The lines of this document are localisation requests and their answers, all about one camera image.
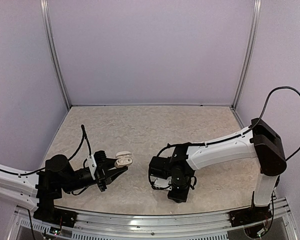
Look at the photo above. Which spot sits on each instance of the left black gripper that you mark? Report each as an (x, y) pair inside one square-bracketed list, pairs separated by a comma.
[(109, 176)]

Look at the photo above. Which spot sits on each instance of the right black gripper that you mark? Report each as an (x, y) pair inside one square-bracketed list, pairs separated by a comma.
[(179, 197)]

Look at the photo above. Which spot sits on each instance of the white earbud charging case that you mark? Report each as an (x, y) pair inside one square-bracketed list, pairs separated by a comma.
[(123, 159)]

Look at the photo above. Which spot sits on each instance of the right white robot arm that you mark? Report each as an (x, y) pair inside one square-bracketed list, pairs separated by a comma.
[(173, 168)]

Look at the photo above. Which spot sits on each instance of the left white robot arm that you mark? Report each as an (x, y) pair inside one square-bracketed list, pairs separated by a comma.
[(38, 191)]

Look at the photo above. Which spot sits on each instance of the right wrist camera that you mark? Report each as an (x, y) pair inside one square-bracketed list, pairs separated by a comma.
[(160, 183)]

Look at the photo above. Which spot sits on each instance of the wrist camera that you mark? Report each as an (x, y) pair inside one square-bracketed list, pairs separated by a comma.
[(160, 183), (93, 161)]

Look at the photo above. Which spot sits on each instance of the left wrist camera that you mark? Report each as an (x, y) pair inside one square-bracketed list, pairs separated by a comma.
[(93, 161)]

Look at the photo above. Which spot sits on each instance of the front aluminium rail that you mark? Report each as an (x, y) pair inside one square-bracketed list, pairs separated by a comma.
[(91, 225)]

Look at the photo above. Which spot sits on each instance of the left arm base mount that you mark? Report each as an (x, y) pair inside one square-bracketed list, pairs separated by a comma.
[(56, 216)]

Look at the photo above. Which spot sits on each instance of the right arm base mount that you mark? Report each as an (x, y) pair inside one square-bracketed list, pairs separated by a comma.
[(249, 215)]

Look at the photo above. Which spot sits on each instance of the left aluminium frame post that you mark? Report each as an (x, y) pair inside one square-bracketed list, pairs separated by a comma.
[(44, 5)]

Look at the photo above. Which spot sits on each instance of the aluminium frame post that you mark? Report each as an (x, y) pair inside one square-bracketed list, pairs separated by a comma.
[(248, 53), (44, 5)]

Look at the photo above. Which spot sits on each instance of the right aluminium frame post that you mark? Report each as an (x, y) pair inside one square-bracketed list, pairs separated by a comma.
[(248, 53)]

